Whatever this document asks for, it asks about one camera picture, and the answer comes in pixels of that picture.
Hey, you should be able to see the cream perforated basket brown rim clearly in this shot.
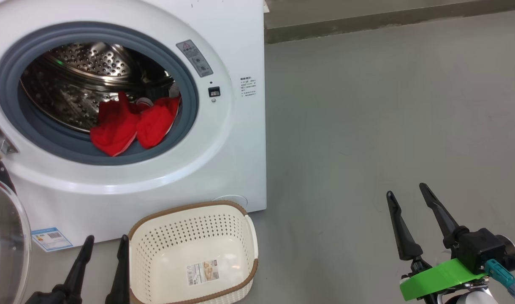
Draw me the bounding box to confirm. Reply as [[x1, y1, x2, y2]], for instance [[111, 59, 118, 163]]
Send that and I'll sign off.
[[128, 201, 259, 304]]

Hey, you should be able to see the white front-load washing machine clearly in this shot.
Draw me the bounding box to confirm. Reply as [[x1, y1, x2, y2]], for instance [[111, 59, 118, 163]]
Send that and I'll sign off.
[[0, 0, 267, 247]]

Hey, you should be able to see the teal cable connector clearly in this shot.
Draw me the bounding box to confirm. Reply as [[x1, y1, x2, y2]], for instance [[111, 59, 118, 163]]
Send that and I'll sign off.
[[485, 259, 515, 300]]

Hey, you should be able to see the washing machine glass door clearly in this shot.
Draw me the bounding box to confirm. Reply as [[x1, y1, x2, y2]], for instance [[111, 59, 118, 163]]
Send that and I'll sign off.
[[0, 114, 32, 304]]

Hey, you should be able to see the small printed text sticker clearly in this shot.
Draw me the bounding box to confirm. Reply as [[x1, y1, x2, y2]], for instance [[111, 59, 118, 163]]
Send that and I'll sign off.
[[240, 77, 257, 98]]

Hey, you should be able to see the grey warning sticker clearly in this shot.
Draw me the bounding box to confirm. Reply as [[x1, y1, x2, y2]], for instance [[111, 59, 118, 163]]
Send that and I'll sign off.
[[176, 40, 214, 78]]

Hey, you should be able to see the printed product label sticker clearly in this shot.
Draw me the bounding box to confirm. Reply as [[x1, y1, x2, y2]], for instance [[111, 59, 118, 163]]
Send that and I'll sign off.
[[187, 260, 220, 287]]

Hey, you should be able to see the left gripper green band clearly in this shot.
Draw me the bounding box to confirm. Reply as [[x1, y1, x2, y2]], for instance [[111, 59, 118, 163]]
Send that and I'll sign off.
[[25, 235, 130, 304]]

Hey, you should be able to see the blue energy label sticker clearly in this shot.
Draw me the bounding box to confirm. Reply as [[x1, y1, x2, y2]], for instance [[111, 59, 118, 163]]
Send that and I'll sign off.
[[31, 228, 73, 252]]

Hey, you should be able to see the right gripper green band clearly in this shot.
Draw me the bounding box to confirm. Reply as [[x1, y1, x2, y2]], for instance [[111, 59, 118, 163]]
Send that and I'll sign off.
[[386, 182, 490, 304]]

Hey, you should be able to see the red and white garment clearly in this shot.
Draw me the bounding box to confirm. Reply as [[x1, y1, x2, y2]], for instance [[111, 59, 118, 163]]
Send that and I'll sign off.
[[90, 92, 182, 157]]

